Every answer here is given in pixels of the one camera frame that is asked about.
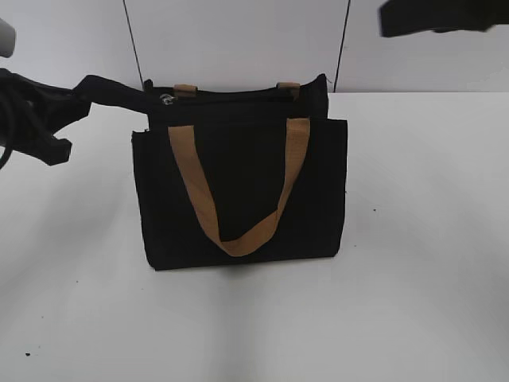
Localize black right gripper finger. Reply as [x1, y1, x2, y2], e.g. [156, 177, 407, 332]
[378, 0, 508, 37]

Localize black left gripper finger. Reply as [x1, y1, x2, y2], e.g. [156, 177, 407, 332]
[75, 75, 159, 110]
[15, 130, 72, 166]

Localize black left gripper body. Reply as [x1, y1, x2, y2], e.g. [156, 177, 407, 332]
[1, 68, 86, 151]

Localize metal zipper pull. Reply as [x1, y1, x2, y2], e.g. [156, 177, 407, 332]
[159, 93, 176, 106]

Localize black canvas tote bag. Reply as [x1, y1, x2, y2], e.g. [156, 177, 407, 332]
[131, 74, 348, 271]

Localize tan rear bag handle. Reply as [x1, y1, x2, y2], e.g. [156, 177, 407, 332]
[173, 82, 301, 97]

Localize tan bag handle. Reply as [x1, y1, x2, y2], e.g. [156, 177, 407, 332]
[168, 117, 311, 257]
[173, 82, 301, 97]

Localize tan front bag handle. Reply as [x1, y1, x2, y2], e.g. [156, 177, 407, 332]
[168, 117, 311, 257]

